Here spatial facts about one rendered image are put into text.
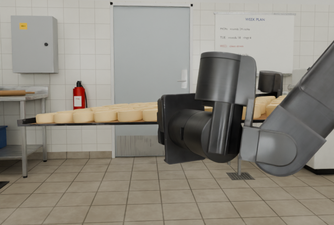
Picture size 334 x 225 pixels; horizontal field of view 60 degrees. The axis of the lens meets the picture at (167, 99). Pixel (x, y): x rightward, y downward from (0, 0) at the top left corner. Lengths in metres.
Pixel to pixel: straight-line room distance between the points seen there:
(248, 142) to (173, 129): 0.12
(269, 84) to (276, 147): 0.63
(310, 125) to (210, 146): 0.10
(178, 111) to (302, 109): 0.18
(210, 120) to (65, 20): 3.86
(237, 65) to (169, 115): 0.13
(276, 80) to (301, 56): 3.55
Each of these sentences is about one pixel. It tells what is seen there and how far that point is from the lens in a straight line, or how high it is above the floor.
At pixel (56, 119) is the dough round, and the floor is 0.97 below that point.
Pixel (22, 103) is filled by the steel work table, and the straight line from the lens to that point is 3.44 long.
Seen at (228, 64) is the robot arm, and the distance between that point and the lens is 0.34.
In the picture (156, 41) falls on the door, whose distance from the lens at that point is 3.98.
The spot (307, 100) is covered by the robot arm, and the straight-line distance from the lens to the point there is 0.33.
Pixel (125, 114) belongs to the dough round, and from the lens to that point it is 0.56.
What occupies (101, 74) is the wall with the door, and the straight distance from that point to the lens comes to 3.97.
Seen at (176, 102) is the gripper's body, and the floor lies 1.03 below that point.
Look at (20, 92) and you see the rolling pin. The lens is 3.71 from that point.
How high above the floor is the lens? 1.06
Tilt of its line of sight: 4 degrees down
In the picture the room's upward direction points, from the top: straight up
